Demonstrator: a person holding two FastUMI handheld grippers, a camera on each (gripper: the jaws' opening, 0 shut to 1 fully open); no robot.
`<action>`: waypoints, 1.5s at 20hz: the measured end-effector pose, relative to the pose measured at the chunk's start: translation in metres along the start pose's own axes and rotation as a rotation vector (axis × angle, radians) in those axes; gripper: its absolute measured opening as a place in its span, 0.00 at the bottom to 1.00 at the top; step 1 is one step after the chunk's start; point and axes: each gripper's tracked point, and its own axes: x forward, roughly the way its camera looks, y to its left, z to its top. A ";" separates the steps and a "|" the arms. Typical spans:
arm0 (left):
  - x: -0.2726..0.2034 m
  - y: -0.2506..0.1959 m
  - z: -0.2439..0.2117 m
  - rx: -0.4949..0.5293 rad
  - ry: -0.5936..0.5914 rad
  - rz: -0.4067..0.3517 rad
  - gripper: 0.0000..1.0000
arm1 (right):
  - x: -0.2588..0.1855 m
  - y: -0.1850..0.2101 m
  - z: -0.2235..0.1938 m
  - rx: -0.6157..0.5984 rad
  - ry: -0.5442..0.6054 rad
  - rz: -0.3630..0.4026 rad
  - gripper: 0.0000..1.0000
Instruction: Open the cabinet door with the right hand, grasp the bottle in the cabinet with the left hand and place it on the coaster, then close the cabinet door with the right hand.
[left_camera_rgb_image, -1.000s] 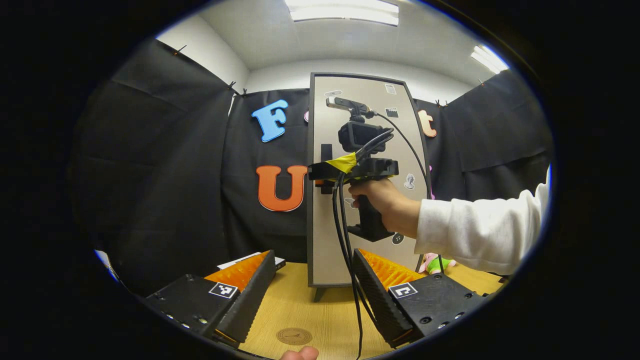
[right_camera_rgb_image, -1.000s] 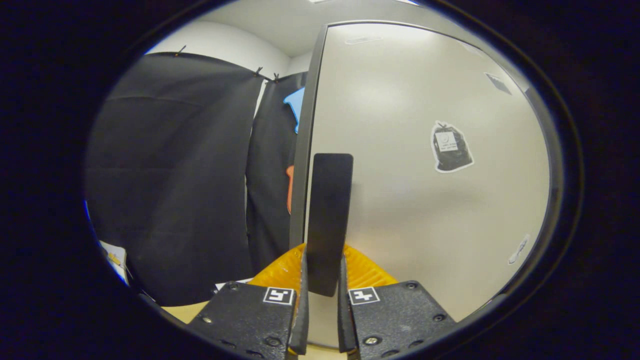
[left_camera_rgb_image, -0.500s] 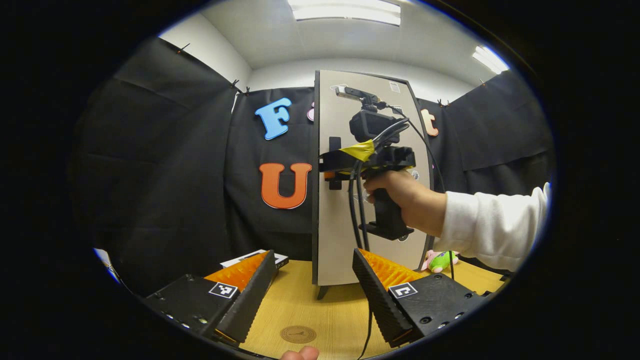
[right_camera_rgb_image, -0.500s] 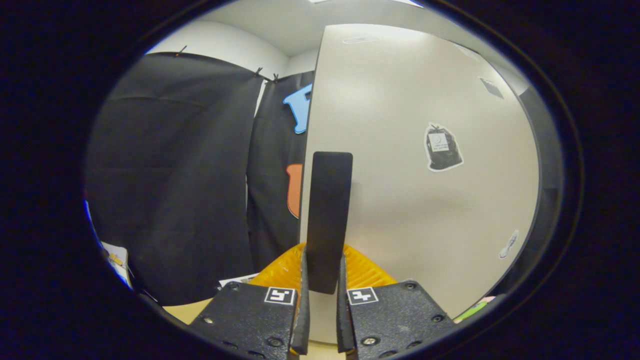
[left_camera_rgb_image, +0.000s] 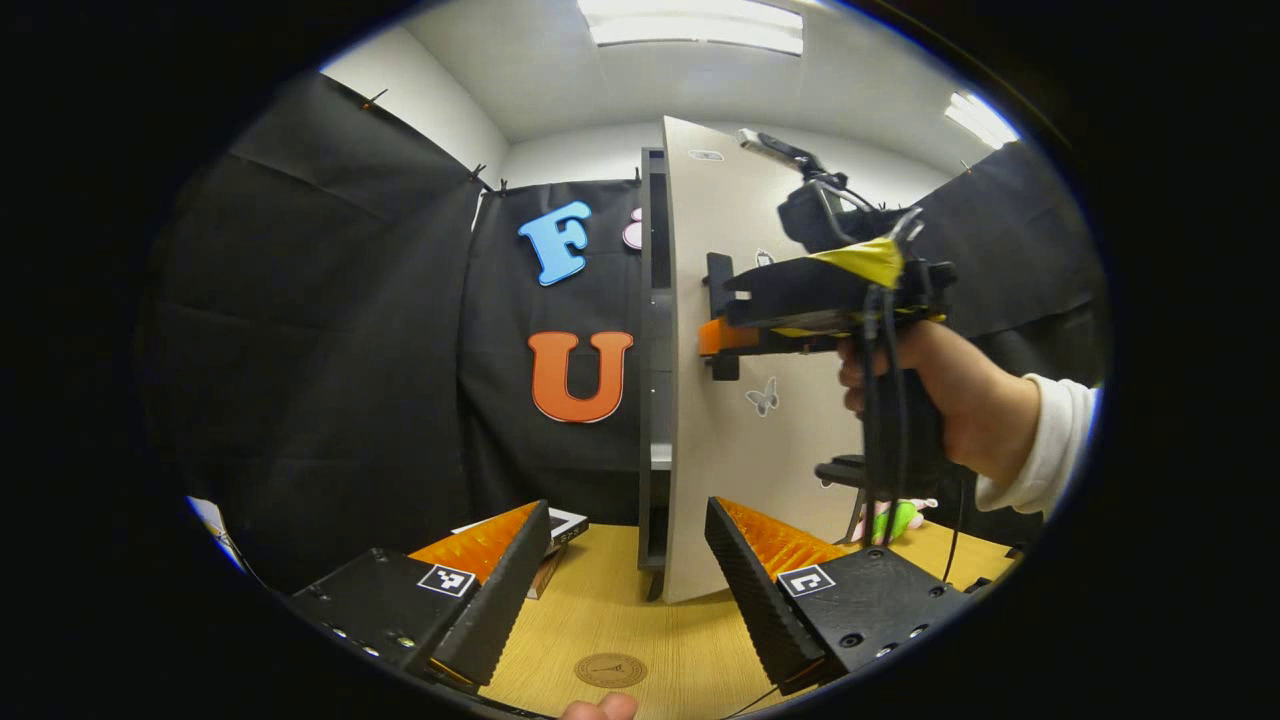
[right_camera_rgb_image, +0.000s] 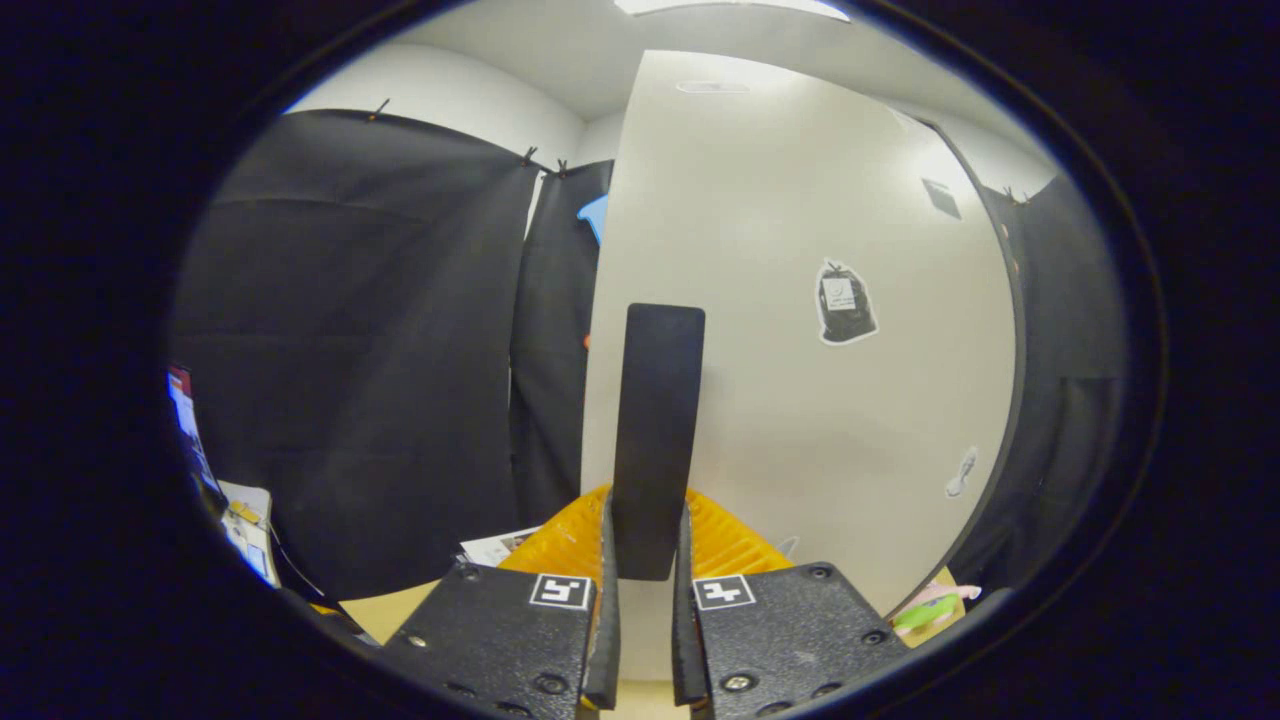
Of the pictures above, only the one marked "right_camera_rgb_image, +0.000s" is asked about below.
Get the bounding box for black backdrop cloth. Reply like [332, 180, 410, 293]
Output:
[170, 108, 1131, 601]

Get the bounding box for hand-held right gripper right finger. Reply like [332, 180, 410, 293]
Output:
[670, 488, 913, 719]

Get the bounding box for beige cabinet door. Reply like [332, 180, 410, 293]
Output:
[580, 50, 1026, 681]

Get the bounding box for white object with cable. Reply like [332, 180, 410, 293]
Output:
[218, 480, 281, 586]

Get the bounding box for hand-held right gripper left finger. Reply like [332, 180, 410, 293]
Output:
[385, 485, 623, 719]

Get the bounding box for computer monitor screen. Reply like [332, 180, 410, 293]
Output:
[165, 365, 226, 501]

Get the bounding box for white book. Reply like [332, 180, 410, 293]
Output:
[460, 527, 546, 569]

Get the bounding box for pink and green plush toy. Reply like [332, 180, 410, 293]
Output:
[892, 583, 983, 636]

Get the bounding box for long ceiling light panel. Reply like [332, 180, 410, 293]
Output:
[612, 0, 851, 23]

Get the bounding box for black cabinet door handle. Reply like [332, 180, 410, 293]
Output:
[612, 303, 707, 582]

